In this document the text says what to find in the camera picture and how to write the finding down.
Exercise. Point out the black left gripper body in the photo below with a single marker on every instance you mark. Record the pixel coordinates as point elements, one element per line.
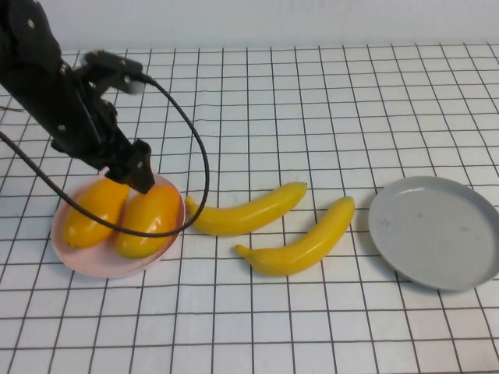
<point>97,132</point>

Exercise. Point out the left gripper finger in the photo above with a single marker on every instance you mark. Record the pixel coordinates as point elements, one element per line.
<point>119,171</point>
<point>141,167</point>

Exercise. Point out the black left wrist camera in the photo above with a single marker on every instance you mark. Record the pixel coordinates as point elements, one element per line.
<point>113,68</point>

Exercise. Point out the grey round plate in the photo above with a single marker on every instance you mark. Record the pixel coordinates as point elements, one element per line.
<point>432,233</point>

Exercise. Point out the orange toy mango red blush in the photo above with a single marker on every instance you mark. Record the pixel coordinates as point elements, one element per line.
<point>148,210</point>

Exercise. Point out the pink round plate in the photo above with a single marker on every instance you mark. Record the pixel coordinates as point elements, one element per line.
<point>101,265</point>

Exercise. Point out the yellow-orange toy mango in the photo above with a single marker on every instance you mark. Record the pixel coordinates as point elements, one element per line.
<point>97,198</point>

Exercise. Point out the yellow toy banana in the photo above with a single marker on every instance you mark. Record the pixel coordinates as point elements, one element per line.
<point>304,249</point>
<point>253,214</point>

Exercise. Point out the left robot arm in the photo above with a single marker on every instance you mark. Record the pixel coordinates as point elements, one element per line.
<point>23,58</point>

